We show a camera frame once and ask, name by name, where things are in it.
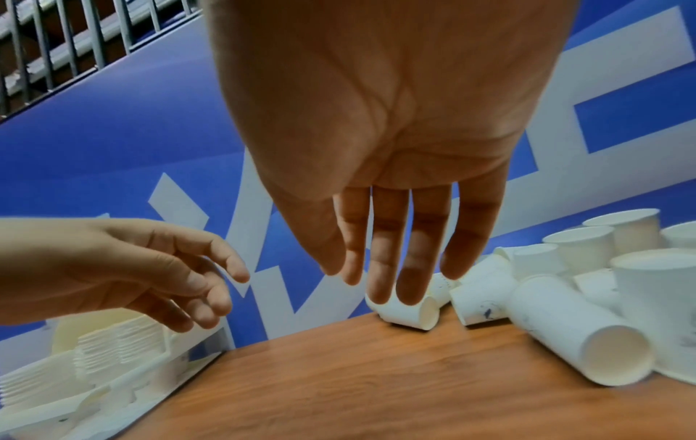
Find person's left hand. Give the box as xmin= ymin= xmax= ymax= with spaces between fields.
xmin=0 ymin=217 xmax=251 ymax=333

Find person's right hand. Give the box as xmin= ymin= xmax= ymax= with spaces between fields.
xmin=198 ymin=0 xmax=580 ymax=307

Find nested white cup stacks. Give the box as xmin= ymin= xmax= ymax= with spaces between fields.
xmin=0 ymin=315 xmax=175 ymax=409

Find blue banner with white print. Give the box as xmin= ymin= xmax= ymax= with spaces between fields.
xmin=0 ymin=0 xmax=696 ymax=355

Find white plastic cup rack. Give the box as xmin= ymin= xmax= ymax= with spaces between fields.
xmin=0 ymin=309 xmax=232 ymax=440

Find grey metal window grille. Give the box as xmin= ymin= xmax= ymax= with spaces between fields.
xmin=0 ymin=0 xmax=203 ymax=118

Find single white paper cup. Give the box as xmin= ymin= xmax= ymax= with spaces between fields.
xmin=364 ymin=275 xmax=442 ymax=333

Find pile of white paper cups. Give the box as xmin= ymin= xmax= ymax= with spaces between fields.
xmin=429 ymin=208 xmax=696 ymax=388

